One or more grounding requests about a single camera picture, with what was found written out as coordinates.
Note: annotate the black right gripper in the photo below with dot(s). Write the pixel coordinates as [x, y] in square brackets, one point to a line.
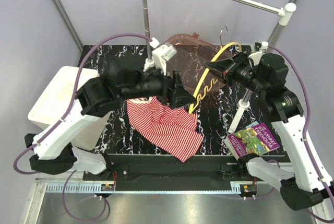
[229, 66]

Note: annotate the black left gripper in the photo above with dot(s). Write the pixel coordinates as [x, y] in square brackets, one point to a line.
[174, 93]

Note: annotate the red white striped tank top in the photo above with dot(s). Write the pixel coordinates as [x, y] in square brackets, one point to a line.
[173, 130]

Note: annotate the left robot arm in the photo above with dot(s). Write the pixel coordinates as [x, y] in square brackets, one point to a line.
[53, 151]

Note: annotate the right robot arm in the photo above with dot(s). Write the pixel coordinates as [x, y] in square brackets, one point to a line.
[309, 184]

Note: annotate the translucent pink plastic tub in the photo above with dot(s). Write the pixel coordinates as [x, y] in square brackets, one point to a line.
[189, 61]

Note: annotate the purple treehouse book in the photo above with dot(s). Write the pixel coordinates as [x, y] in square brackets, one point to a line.
[255, 139]

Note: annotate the white garment rack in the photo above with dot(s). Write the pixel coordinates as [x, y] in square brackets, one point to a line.
[208, 16]

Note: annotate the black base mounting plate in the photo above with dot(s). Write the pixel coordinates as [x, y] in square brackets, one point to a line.
[166, 173]

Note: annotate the white storage box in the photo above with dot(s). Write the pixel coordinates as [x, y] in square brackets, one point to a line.
[54, 101]

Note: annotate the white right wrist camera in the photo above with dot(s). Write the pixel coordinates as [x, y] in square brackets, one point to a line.
[257, 50]

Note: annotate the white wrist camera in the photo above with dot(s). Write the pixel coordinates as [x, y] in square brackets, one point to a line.
[257, 50]
[161, 54]

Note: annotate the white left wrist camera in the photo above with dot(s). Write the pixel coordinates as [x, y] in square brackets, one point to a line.
[161, 54]

